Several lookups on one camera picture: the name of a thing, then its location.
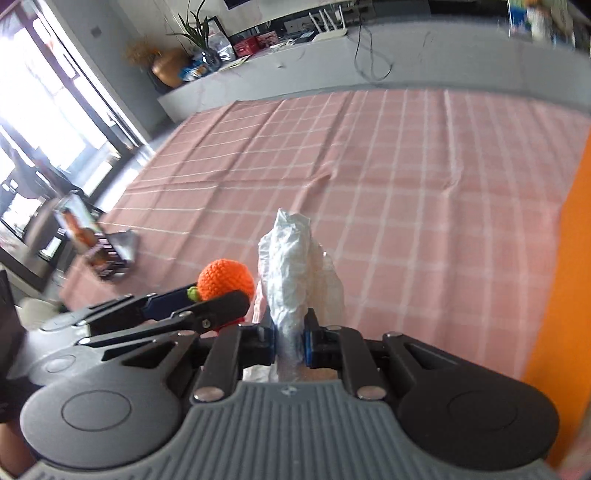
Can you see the office chair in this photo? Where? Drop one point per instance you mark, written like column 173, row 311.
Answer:
column 37, row 182

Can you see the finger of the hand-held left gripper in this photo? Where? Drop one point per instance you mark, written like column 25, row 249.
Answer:
column 168, row 305
column 221, row 308

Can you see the green plant in glass vase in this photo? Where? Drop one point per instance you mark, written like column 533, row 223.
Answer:
column 198, row 32

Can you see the dried flowers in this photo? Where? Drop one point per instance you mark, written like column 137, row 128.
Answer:
column 141, row 53

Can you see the orange storage box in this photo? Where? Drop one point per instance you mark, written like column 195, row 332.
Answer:
column 561, row 300

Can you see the white plastic bag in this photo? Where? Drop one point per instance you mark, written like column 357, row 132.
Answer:
column 291, row 267

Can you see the glass sliding door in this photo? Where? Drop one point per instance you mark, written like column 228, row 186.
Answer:
column 55, row 92

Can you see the metal phone stand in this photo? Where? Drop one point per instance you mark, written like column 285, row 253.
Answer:
column 122, row 247

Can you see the smartphone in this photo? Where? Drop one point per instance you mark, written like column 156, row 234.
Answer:
column 81, row 230

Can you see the blue snack packet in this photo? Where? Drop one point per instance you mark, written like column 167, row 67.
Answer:
column 194, row 70

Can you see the person's left forearm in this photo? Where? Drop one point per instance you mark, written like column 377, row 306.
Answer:
column 11, row 450

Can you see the black framed picture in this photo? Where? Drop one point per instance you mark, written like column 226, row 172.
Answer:
column 219, row 34

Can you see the pink checked tablecloth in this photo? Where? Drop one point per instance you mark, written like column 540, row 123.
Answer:
column 378, row 184

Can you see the golden vase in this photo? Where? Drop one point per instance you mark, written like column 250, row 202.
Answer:
column 171, row 69

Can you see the orange crochet ball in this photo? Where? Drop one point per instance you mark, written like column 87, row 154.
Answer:
column 226, row 279

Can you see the white marble tv cabinet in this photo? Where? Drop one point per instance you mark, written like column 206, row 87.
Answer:
column 415, row 55

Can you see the red box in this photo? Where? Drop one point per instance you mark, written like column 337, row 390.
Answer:
column 268, row 39
column 244, row 46

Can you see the white router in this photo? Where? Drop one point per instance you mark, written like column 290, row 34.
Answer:
column 330, row 30

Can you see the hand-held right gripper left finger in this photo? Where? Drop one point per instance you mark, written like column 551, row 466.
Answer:
column 270, row 345

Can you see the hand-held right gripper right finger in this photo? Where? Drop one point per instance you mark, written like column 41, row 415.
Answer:
column 307, row 347

